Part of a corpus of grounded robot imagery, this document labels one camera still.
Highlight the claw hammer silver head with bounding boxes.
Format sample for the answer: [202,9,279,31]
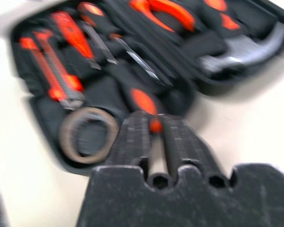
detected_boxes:
[198,0,284,77]

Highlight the black electrical tape roll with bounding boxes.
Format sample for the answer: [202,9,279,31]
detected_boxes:
[60,107,121,164]

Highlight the orange tester screwdriver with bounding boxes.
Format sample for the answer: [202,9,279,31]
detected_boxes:
[50,11,103,71]

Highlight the orange black utility knife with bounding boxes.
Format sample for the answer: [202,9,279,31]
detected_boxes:
[19,30,85,111]

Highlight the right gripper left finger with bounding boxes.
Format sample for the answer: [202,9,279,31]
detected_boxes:
[103,110,155,176]

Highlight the black plastic tool case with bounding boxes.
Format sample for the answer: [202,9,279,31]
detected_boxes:
[10,0,284,177]

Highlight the black orange handled screwdriver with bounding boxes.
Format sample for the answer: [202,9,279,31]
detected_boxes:
[76,1,166,85]
[81,22,163,133]

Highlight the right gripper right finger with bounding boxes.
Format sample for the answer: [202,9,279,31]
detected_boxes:
[156,113,229,183]

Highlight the orange handled pliers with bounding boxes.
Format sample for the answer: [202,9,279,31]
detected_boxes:
[129,0,196,33]

